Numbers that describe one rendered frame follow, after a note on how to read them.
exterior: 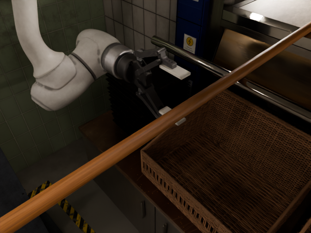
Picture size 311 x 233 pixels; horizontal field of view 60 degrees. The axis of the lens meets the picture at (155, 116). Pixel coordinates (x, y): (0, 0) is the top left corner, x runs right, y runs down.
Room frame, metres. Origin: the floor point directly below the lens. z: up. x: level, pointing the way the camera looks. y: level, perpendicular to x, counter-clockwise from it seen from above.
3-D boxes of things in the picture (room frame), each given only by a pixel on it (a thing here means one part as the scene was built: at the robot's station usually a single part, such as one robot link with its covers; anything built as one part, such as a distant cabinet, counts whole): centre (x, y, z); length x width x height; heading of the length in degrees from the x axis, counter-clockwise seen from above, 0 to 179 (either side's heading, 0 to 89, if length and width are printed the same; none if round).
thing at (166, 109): (0.52, -0.04, 1.12); 0.07 x 0.03 x 0.01; 43
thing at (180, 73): (0.52, -0.04, 1.26); 0.07 x 0.03 x 0.01; 43
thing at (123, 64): (0.62, 0.05, 1.19); 0.09 x 0.07 x 0.08; 43
